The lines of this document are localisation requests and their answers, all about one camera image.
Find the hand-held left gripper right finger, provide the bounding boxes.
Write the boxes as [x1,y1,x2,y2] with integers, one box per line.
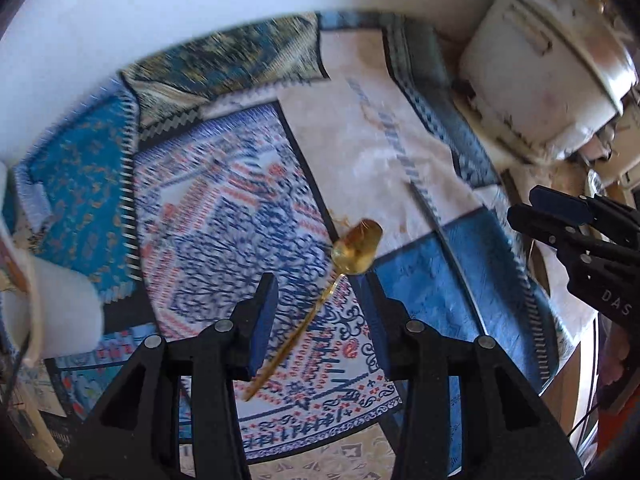
[362,274,586,480]

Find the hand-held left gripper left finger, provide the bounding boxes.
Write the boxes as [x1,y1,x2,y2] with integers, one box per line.
[57,272,280,480]

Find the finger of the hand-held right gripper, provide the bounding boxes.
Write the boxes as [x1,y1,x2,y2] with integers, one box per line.
[530,184,640,248]
[507,203,640,283]

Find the gold spoon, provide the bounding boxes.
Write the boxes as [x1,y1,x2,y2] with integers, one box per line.
[242,218,384,402]

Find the white utensil container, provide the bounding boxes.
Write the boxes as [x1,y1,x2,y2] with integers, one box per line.
[0,160,106,366]

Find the dark grey chopstick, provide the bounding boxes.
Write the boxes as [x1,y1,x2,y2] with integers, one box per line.
[410,182,491,341]

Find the patterned tablecloth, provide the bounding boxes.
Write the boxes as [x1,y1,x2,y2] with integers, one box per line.
[10,10,601,480]

